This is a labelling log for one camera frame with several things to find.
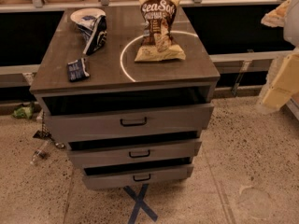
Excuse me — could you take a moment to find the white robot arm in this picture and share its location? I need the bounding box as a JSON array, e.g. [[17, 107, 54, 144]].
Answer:
[[256, 0, 299, 114]]

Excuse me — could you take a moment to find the grey drawer cabinet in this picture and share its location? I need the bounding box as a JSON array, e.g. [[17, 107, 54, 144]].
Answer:
[[30, 7, 220, 177]]

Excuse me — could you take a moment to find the clear plastic bottle on floor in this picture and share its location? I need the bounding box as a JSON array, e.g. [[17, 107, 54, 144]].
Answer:
[[30, 140, 50, 165]]

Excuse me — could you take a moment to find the bottom grey drawer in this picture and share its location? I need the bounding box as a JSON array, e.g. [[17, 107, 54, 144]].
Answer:
[[82, 164, 193, 190]]

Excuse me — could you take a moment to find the green crumpled wrapper on floor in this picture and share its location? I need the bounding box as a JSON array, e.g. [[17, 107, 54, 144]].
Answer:
[[12, 102, 35, 119]]

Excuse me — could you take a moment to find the brown sea salt chip bag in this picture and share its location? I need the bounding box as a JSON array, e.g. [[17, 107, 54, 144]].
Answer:
[[135, 0, 186, 62]]

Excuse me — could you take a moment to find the small dark blue snack packet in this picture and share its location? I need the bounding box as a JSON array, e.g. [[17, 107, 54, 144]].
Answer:
[[66, 58, 90, 82]]

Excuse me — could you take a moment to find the top grey drawer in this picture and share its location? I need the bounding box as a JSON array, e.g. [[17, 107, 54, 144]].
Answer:
[[45, 104, 214, 143]]

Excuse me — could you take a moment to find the blue white chip bag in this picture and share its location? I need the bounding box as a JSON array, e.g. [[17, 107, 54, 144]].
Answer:
[[70, 8, 107, 55]]

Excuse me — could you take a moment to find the blue tape cross on floor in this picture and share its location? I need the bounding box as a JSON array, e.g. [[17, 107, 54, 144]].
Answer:
[[123, 184, 158, 224]]

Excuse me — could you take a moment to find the grey drawer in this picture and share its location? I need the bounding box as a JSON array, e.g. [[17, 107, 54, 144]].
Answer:
[[82, 164, 193, 190], [45, 104, 214, 143], [67, 138, 202, 168]]

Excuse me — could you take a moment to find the middle grey drawer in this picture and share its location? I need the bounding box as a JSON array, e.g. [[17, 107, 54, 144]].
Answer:
[[67, 138, 202, 168]]

